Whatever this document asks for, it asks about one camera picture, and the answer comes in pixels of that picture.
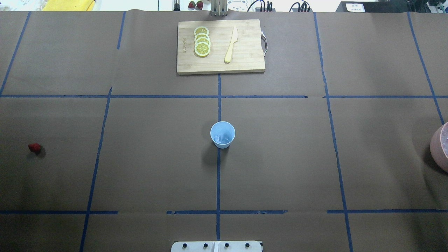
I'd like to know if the light blue plastic cup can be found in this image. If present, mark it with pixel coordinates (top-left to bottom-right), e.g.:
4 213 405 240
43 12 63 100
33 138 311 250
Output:
210 121 236 149

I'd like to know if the pile of clear ice cubes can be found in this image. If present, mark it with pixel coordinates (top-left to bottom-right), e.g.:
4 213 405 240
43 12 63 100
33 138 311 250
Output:
440 123 448 159

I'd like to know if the yellow plastic knife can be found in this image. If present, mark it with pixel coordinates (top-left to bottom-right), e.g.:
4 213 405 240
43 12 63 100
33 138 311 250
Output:
224 27 238 64

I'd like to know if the bamboo cutting board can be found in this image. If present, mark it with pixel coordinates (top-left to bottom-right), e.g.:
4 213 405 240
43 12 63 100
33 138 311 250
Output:
177 19 266 75

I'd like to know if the white bear pattern card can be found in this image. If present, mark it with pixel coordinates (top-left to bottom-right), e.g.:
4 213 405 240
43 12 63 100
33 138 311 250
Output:
227 0 249 12

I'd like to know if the red strawberry on table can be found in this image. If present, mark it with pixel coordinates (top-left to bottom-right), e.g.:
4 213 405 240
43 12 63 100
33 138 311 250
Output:
28 142 43 155

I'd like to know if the yellow cloth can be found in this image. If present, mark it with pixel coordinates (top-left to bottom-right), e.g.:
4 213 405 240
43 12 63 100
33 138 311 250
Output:
43 0 96 12

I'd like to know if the pink bowl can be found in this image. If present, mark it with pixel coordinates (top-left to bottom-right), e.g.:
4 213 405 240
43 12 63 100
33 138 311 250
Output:
430 126 448 173

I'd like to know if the aluminium frame post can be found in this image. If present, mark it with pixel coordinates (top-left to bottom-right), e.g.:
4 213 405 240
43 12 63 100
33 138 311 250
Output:
210 0 228 16

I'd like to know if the white camera pole mount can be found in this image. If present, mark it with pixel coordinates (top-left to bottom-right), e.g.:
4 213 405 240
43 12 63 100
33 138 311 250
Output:
171 240 264 252

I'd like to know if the black handled tool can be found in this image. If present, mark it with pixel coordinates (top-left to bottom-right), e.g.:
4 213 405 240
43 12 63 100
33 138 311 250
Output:
173 0 181 11

